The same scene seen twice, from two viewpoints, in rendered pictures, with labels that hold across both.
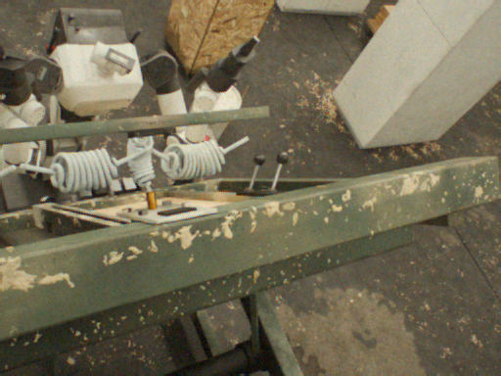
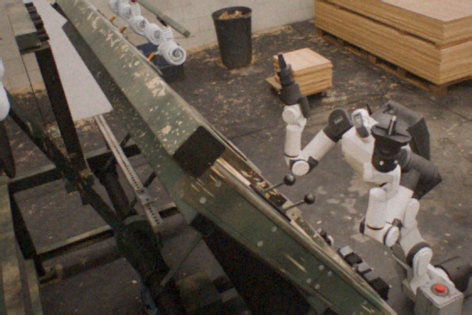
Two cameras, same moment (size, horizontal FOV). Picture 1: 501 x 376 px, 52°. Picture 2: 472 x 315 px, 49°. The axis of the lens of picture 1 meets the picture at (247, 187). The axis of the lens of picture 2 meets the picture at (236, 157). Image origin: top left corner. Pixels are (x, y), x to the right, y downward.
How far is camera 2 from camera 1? 2.01 m
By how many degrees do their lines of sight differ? 84
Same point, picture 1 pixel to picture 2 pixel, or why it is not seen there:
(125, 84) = (367, 152)
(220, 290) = (134, 125)
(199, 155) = (168, 46)
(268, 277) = (142, 141)
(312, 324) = not seen: outside the picture
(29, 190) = (396, 295)
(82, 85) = (346, 137)
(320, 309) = not seen: outside the picture
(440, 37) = not seen: outside the picture
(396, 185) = (150, 77)
